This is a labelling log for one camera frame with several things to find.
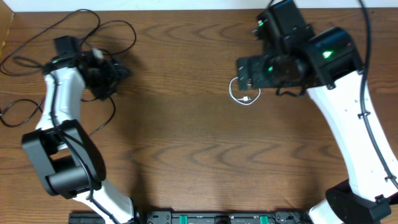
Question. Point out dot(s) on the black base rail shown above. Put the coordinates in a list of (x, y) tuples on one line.
[(168, 217)]

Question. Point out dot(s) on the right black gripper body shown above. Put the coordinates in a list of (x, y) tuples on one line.
[(270, 71)]

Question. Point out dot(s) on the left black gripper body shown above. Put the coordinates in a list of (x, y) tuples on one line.
[(115, 73)]

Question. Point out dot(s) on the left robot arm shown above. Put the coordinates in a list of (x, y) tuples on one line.
[(62, 153)]

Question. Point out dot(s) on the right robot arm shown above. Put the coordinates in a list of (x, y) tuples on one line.
[(328, 68)]

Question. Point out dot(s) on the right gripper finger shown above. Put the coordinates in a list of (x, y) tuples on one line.
[(244, 83), (243, 67)]

